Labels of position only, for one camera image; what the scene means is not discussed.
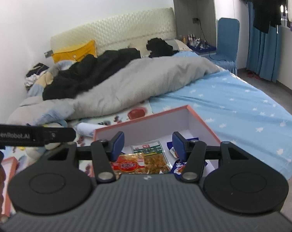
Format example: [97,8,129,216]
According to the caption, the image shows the pink box lid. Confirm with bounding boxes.
[2,157,18,217]

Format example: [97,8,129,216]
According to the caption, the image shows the blue chair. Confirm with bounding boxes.
[206,18,240,75]

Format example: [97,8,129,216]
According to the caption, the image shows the clothes heap by wall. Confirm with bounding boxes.
[24,63,49,91]

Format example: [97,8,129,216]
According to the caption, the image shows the white blue plush toy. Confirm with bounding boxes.
[14,123,76,160]

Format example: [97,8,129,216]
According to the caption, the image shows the grey duvet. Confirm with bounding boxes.
[7,56,221,126]

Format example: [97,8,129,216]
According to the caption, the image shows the green clear pickle snack packet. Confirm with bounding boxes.
[131,140,171,174]

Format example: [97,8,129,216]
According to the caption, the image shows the black clothing pile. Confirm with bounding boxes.
[42,48,141,101]

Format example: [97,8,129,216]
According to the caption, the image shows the light blue star bedsheet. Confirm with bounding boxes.
[148,55,292,179]

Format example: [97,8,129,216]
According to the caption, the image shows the brown red jerky snack packet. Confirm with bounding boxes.
[111,153,146,175]

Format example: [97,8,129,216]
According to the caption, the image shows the blue curtain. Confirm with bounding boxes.
[246,2,282,83]

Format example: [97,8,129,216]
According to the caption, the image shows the yellow pillow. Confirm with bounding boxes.
[52,40,97,63]

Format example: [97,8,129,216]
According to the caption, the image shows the white spray bottle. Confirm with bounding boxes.
[76,123,105,137]

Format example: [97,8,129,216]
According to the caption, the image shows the blue spicy cabbage snack packet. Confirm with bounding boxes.
[166,137,199,179]

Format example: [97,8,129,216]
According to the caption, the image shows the small black garment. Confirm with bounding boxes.
[146,38,179,58]

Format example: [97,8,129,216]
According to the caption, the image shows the fruit print bed mat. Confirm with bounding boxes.
[3,100,152,172]

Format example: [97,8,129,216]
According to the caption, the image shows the pink open storage box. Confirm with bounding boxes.
[94,105,220,173]

